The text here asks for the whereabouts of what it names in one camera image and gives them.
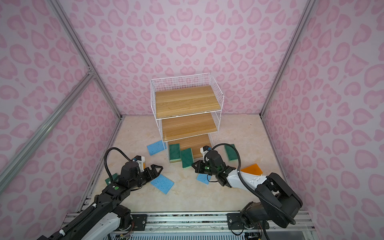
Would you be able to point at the blue sponge centre right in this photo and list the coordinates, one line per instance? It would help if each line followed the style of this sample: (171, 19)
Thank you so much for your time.
(203, 178)

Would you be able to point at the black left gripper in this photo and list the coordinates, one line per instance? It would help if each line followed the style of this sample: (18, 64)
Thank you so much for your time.
(154, 173)

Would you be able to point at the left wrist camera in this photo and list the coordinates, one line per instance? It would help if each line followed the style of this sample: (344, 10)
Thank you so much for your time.
(140, 159)

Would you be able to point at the blue sponge lower left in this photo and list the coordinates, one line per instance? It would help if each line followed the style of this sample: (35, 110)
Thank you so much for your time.
(163, 184)

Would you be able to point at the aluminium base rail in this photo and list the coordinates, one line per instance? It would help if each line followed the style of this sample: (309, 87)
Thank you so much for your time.
(199, 226)

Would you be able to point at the blue sponge near shelf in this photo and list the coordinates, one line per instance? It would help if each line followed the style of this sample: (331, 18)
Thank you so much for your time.
(156, 147)

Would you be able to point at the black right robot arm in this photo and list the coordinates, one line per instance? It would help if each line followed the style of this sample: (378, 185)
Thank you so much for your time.
(278, 202)

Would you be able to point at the white wire wooden shelf rack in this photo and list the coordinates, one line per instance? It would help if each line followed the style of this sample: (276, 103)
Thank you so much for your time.
(187, 111)

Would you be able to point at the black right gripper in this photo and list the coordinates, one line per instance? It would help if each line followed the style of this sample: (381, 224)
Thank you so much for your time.
(199, 169)

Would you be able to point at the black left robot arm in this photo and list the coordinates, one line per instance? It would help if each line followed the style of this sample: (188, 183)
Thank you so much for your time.
(109, 201)

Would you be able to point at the orange sponge right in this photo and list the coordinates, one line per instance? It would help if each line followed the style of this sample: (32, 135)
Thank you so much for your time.
(253, 170)

